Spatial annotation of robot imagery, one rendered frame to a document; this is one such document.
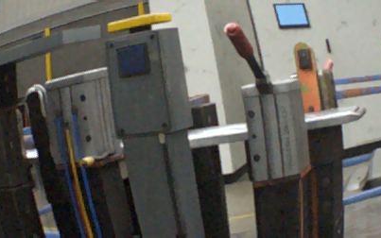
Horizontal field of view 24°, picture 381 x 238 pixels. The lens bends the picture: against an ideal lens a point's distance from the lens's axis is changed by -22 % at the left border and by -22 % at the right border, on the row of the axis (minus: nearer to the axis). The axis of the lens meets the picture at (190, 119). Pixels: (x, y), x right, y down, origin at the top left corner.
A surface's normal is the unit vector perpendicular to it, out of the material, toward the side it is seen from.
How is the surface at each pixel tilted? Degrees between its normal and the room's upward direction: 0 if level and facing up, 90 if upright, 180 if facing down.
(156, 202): 90
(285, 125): 90
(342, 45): 90
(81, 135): 90
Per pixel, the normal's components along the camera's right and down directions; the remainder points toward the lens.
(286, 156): -0.28, 0.10
